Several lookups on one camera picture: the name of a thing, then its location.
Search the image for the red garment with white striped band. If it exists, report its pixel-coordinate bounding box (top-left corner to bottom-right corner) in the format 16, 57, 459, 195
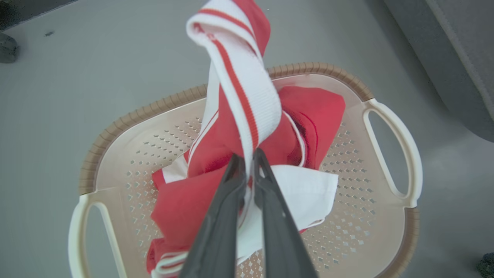
146, 0, 309, 278

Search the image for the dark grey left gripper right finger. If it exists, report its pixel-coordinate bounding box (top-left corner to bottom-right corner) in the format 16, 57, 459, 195
252, 148, 319, 278

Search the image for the black caster wheel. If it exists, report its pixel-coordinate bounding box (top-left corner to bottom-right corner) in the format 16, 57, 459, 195
0, 32, 19, 64

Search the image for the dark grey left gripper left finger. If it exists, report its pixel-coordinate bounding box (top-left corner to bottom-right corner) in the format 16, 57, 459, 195
179, 153, 247, 278

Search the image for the black baseboard strip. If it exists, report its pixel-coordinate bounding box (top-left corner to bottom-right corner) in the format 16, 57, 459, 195
0, 0, 78, 31

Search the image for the beige perforated laundry basket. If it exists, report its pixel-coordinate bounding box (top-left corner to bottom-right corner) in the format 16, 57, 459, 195
68, 62, 423, 278

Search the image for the grey fabric sofa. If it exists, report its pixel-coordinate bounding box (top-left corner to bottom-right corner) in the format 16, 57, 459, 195
382, 0, 494, 142

